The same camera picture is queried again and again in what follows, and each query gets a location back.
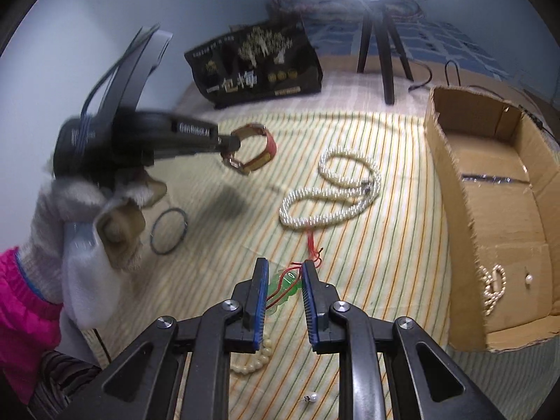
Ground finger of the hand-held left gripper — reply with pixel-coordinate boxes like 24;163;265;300
214;132;242;155
148;142;224;168

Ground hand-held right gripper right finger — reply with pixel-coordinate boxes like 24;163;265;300
302;260;506;420

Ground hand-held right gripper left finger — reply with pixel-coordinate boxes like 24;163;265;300
55;258;270;420

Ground green pendant with red cord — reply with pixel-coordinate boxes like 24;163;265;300
267;232;324;316

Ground cardboard box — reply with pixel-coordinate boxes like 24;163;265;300
422;85;560;353

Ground person's left forearm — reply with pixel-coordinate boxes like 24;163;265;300
0;247;63;405

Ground person's left hand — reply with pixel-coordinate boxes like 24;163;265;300
20;168;169;330

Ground black printed bag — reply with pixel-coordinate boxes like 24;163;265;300
184;20;323;110

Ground dark thin bangle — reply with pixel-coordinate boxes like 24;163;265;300
149;208;189;256

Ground striped bed sheet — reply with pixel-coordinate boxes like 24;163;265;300
87;59;560;420

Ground black tripod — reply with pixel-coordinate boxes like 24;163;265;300
352;0;414;106

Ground striped dark clothing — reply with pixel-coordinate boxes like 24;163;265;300
26;350;103;420

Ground silver metal clip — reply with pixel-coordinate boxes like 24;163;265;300
461;174;532;184

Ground blue checked sheet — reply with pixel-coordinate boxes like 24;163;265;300
302;15;499;75

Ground cream bead bracelet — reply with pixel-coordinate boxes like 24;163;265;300
230;332;274;375

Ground long white pearl necklace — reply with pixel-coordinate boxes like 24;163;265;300
279;148;382;230

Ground small pearl bracelet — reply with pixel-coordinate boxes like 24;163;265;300
479;264;507;316

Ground black power cable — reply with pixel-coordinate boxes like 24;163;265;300
409;59;560;141

